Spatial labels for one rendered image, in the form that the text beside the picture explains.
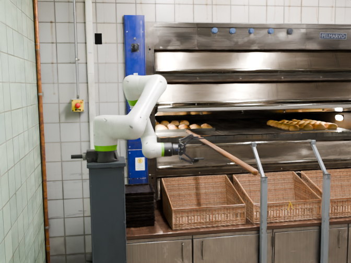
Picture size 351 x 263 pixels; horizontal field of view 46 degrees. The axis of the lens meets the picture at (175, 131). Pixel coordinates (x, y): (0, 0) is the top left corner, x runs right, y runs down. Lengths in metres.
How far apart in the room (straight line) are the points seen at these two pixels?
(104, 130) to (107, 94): 1.11
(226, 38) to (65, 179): 1.73
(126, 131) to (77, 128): 1.21
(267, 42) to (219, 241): 1.67
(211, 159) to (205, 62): 0.80
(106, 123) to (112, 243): 0.65
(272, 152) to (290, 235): 0.77
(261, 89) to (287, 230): 1.17
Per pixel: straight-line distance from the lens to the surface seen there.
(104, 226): 2.30
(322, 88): 3.78
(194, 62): 3.37
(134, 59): 3.27
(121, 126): 2.15
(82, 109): 3.23
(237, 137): 3.49
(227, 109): 3.29
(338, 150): 3.90
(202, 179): 3.43
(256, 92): 3.52
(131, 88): 2.50
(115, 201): 2.26
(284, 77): 3.61
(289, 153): 3.68
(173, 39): 3.37
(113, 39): 3.31
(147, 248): 2.98
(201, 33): 3.42
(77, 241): 3.53
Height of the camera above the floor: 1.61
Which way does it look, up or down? 7 degrees down
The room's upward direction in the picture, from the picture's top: 1 degrees counter-clockwise
